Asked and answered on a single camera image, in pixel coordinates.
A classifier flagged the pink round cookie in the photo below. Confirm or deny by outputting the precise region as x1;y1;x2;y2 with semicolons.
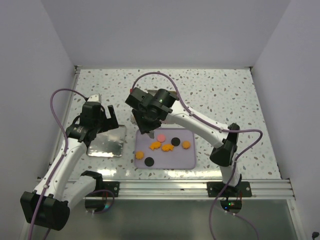
157;134;166;143

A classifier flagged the orange fish cookie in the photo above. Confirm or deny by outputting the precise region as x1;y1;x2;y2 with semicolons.
161;144;175;152
149;141;162;151

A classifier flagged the black sandwich cookie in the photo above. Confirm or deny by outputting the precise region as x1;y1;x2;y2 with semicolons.
171;137;181;147
144;157;155;167

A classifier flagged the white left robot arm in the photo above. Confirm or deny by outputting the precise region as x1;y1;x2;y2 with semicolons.
20;101;119;231

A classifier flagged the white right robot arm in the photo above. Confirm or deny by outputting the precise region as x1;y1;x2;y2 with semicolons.
125;87;242;197

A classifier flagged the pink cookie tin box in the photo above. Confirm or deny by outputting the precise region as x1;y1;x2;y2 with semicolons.
147;89;177;125

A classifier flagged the silver tin lid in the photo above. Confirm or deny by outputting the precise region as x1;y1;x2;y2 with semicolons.
86;125;127;158

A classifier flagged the lilac plastic tray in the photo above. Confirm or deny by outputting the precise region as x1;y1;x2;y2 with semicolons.
134;128;197;170

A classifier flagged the orange flower cookie left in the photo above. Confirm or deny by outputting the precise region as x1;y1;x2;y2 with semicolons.
135;151;145;160

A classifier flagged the orange flower cookie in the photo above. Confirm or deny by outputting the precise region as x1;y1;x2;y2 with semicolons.
181;141;191;150
135;151;145;160

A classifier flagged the orange flower cookie right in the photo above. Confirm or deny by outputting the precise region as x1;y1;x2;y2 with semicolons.
181;141;191;150

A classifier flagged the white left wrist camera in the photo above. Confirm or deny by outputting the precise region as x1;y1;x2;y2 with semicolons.
87;93;102;103

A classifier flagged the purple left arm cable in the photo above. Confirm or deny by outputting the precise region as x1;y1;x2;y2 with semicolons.
27;87;90;240

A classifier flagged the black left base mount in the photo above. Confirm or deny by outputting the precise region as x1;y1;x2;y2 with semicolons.
96;181;120;198

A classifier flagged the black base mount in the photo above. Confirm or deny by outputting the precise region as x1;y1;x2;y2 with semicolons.
206;181;253;198
96;181;120;198

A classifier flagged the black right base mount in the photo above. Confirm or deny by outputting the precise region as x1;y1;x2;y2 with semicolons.
206;181;253;198

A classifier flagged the aluminium front rail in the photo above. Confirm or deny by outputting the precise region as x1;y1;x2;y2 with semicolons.
37;178;292;201

